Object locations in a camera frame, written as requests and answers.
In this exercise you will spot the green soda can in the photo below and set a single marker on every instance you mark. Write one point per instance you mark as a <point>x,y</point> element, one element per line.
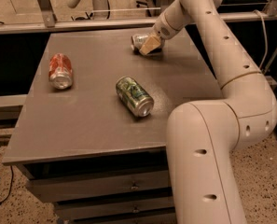
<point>134,96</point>

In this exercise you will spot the orange soda can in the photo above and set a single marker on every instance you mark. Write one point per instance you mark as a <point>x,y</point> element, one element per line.
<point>60,73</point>

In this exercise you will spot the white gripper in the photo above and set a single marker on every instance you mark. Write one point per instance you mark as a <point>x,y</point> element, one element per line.
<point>161,30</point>

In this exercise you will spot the grey metal railing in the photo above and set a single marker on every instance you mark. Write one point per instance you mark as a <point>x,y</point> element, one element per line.
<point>41,16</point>

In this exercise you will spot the grey drawer cabinet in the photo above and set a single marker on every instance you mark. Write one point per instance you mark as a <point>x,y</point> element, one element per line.
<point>83,150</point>

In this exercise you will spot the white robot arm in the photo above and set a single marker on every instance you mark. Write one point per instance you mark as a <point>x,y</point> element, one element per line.
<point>201,134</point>

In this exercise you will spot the white green 7up can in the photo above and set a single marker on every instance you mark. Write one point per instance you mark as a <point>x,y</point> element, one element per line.
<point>138,40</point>

